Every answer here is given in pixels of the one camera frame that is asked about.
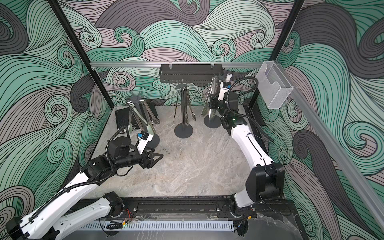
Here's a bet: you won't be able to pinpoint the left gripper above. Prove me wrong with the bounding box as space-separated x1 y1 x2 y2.
114 145 163 170

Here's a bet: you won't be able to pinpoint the dark slim steel tongs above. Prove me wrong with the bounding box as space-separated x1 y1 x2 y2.
186 88 197 121

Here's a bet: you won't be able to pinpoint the black locking tongs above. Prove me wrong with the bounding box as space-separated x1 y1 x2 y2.
181 87 189 126

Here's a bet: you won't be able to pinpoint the long steel tweezers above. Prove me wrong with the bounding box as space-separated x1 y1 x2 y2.
173 90 180 123

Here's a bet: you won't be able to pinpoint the slim silver tweezer tongs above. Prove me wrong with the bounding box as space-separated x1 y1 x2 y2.
226 74 233 82

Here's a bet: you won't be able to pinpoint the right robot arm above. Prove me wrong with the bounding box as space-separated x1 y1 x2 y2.
209 94 285 210

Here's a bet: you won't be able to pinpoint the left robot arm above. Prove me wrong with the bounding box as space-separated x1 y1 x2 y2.
6 148 164 240

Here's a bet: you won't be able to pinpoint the right grey utensil stand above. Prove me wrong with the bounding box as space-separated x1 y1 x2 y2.
204 80 222 129

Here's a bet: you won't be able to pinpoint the grey utensil stand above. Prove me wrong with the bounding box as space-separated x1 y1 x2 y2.
204 80 222 129
174 83 193 139
127 93 160 149

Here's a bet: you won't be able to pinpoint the left grey utensil stand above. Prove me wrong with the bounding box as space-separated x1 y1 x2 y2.
127 93 160 149

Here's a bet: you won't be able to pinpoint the middle grey utensil stand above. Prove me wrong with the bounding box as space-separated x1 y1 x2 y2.
174 83 193 139

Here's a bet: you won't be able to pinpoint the black aluminium case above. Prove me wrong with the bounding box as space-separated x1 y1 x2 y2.
115 101 160 129

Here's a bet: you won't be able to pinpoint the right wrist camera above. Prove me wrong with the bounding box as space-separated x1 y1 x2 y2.
218 81 232 101

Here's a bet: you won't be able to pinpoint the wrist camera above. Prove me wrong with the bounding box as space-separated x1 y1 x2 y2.
107 130 154 160
218 81 232 101

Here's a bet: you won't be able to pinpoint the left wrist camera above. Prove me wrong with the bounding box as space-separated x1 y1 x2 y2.
107 130 154 160

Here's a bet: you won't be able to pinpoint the clear acrylic wall box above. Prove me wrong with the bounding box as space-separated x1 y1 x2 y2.
256 61 293 110

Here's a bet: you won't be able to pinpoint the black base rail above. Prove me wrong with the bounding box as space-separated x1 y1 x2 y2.
122 196 297 219

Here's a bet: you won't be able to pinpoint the white slotted cable duct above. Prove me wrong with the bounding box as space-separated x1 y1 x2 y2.
80 220 235 232

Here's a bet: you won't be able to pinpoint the aluminium wall rail back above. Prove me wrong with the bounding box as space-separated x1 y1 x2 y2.
90 61 263 69

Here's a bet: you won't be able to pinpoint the aluminium wall rail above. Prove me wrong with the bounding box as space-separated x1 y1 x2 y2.
277 64 384 230
90 61 263 69

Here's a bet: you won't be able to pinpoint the aluminium wall rail right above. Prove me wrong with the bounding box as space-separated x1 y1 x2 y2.
277 64 384 230

